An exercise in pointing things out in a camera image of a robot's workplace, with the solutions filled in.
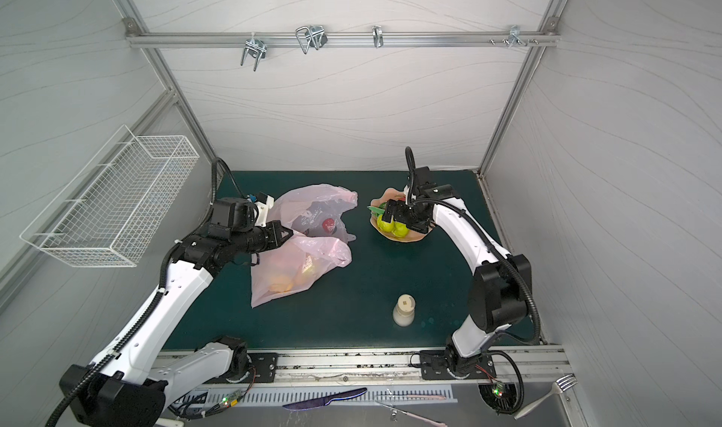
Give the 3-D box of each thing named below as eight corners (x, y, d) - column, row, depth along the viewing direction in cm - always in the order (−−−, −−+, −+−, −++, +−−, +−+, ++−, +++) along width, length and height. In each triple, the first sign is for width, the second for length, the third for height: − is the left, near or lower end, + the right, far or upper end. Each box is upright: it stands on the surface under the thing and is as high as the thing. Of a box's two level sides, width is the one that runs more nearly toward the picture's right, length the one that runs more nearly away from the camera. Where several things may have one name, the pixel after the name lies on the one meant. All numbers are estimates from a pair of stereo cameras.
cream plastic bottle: (393, 325, 81) (396, 314, 74) (392, 306, 85) (395, 293, 77) (412, 325, 81) (417, 314, 74) (410, 306, 85) (415, 293, 77)
